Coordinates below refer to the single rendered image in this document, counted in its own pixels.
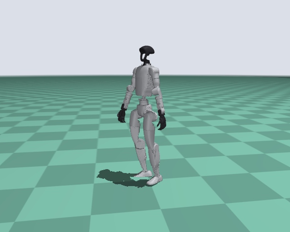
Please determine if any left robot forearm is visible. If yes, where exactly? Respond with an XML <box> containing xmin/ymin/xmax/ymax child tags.
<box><xmin>155</xmin><ymin>88</ymin><xmax>165</xmax><ymax>114</ymax></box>

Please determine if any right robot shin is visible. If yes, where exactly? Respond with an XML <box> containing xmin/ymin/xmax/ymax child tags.
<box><xmin>134</xmin><ymin>144</ymin><xmax>147</xmax><ymax>173</ymax></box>

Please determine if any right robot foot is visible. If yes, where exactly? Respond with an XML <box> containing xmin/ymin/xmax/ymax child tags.
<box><xmin>133</xmin><ymin>170</ymin><xmax>152</xmax><ymax>177</ymax></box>

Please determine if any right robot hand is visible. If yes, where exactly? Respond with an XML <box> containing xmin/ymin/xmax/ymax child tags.
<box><xmin>117</xmin><ymin>104</ymin><xmax>127</xmax><ymax>123</ymax></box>

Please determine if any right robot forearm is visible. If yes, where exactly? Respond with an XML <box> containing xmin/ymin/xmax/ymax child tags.
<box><xmin>123</xmin><ymin>91</ymin><xmax>132</xmax><ymax>109</ymax></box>

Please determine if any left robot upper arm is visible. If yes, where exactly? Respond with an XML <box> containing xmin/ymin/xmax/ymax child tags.
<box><xmin>148</xmin><ymin>67</ymin><xmax>160</xmax><ymax>95</ymax></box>

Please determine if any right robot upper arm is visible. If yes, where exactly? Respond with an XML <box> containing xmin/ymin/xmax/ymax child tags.
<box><xmin>127</xmin><ymin>67</ymin><xmax>137</xmax><ymax>92</ymax></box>

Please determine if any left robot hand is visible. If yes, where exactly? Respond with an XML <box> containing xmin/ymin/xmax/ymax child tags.
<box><xmin>157</xmin><ymin>110</ymin><xmax>166</xmax><ymax>130</ymax></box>

